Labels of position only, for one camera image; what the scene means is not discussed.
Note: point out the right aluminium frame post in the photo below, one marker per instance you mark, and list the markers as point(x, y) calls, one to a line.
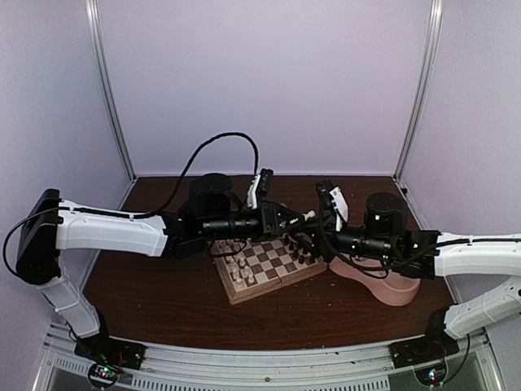
point(430, 49)

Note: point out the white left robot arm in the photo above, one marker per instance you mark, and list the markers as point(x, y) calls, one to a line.
point(55, 225)

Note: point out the circuit board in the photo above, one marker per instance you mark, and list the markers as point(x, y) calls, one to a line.
point(101, 376)
point(431, 376)

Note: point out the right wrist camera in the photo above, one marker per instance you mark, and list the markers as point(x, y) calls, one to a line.
point(332, 199)

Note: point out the right circuit board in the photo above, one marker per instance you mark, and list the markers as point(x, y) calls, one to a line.
point(431, 376)

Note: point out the pink double pet bowl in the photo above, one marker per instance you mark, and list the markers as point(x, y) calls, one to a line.
point(392, 289)

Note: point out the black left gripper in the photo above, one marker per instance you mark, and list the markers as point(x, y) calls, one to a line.
point(270, 215)

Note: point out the aluminium front rail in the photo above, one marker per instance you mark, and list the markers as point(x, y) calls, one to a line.
point(168, 367)

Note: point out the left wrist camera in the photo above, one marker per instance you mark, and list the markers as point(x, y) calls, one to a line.
point(259, 188)

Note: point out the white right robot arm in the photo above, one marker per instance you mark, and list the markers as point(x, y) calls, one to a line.
point(474, 256)

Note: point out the dark chess pieces row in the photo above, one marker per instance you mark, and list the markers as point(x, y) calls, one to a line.
point(298, 252)

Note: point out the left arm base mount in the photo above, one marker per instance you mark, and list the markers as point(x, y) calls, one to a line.
point(112, 352)

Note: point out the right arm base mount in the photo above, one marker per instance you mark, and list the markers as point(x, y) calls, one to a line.
point(421, 350)

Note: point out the wooden chess board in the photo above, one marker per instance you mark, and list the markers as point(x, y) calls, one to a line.
point(269, 262)

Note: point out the left circuit board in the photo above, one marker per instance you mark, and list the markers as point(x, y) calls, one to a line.
point(101, 376)

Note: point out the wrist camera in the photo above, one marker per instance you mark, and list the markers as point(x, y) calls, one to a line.
point(259, 188)
point(332, 199)

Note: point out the aluminium frame post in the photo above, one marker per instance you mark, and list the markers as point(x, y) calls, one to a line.
point(430, 49)
point(96, 34)

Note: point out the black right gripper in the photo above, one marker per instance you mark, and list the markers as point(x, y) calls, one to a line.
point(325, 240)

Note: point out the left aluminium frame post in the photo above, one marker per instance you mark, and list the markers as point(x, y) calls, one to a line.
point(96, 34)

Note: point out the white chess queen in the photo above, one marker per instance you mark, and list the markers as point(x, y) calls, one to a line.
point(222, 246)

